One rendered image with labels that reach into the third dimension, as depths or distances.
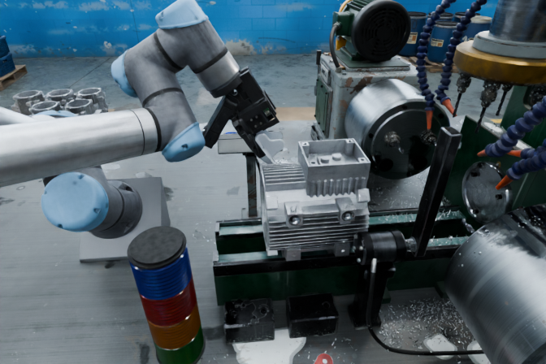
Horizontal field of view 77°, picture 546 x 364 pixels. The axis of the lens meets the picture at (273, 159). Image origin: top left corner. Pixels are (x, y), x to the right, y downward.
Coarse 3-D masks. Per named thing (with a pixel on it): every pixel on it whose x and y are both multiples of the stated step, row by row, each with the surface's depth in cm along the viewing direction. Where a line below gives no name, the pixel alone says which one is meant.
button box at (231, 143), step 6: (222, 138) 88; (228, 138) 88; (234, 138) 88; (240, 138) 88; (282, 138) 89; (222, 144) 88; (228, 144) 88; (234, 144) 88; (240, 144) 88; (246, 144) 89; (222, 150) 88; (228, 150) 88; (234, 150) 88; (240, 150) 88; (246, 150) 89; (282, 150) 90
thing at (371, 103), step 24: (360, 96) 101; (384, 96) 92; (408, 96) 89; (360, 120) 95; (384, 120) 89; (408, 120) 89; (432, 120) 90; (360, 144) 93; (384, 144) 92; (408, 144) 93; (384, 168) 96; (408, 168) 97
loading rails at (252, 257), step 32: (224, 224) 82; (256, 224) 83; (384, 224) 83; (448, 224) 85; (224, 256) 74; (256, 256) 74; (320, 256) 73; (352, 256) 73; (448, 256) 76; (224, 288) 74; (256, 288) 75; (288, 288) 76; (320, 288) 77; (352, 288) 79
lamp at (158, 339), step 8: (192, 312) 40; (184, 320) 39; (192, 320) 41; (200, 320) 44; (152, 328) 39; (160, 328) 39; (168, 328) 39; (176, 328) 39; (184, 328) 40; (192, 328) 41; (152, 336) 41; (160, 336) 40; (168, 336) 39; (176, 336) 40; (184, 336) 40; (192, 336) 41; (160, 344) 40; (168, 344) 40; (176, 344) 40; (184, 344) 41
